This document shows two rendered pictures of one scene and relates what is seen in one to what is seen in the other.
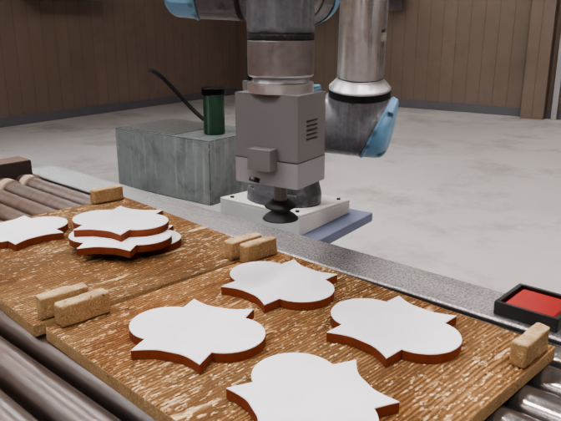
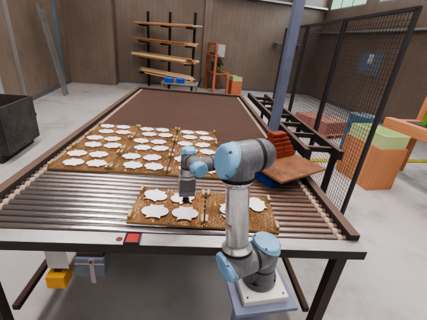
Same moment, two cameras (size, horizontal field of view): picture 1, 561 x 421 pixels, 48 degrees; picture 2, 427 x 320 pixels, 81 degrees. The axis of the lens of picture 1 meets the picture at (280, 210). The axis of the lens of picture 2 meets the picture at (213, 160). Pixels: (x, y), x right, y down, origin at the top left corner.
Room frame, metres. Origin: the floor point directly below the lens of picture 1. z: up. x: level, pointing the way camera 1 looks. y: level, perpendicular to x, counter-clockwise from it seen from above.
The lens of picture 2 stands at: (1.60, -0.78, 1.82)
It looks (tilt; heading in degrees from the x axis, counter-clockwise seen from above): 25 degrees down; 132
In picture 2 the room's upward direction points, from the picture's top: 6 degrees clockwise
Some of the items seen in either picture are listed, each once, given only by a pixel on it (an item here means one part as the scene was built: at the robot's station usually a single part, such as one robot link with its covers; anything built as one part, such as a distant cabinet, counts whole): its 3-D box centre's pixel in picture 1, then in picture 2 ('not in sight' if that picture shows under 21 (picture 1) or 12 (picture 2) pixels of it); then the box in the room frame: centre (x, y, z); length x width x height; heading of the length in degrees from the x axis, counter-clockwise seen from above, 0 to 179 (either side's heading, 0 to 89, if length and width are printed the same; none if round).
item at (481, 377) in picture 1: (292, 343); (169, 206); (0.60, -0.01, 0.93); 0.41 x 0.35 x 0.02; 45
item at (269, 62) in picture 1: (278, 61); (187, 171); (0.73, 0.00, 1.21); 0.08 x 0.08 x 0.05
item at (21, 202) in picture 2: not in sight; (173, 209); (0.62, 0.01, 0.90); 1.95 x 0.05 x 0.05; 48
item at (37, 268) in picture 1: (91, 248); (239, 211); (0.90, 0.28, 0.93); 0.41 x 0.35 x 0.02; 43
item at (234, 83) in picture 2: not in sight; (223, 69); (-5.78, 7.46, 0.95); 1.46 x 1.31 x 1.89; 145
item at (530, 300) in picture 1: (537, 307); (132, 238); (0.70, -0.31, 0.92); 0.06 x 0.06 x 0.01; 48
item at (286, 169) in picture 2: not in sight; (279, 161); (0.77, 0.93, 1.03); 0.50 x 0.50 x 0.02; 78
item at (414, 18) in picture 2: not in sight; (303, 108); (0.05, 2.76, 1.11); 3.04 x 0.03 x 2.21; 138
